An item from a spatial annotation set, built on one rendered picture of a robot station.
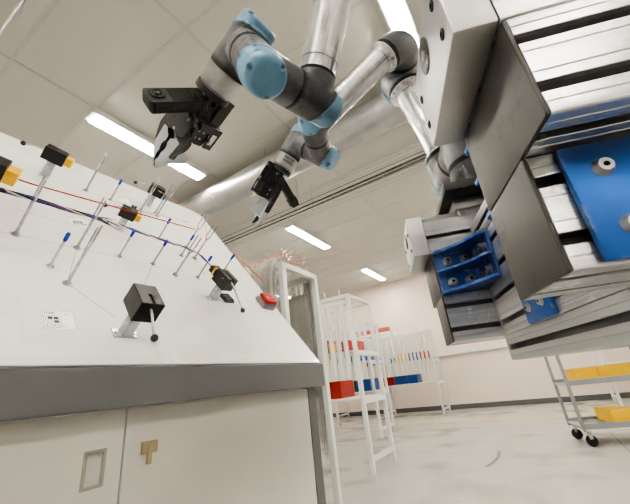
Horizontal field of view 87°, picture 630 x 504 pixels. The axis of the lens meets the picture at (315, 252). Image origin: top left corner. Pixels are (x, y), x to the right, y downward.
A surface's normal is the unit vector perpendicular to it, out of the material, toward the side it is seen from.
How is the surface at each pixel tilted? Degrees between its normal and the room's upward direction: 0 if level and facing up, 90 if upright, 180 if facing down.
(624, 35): 90
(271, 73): 156
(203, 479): 90
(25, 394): 90
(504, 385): 90
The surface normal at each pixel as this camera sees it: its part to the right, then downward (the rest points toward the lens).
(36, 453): 0.82, -0.29
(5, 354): 0.58, -0.80
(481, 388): -0.54, -0.26
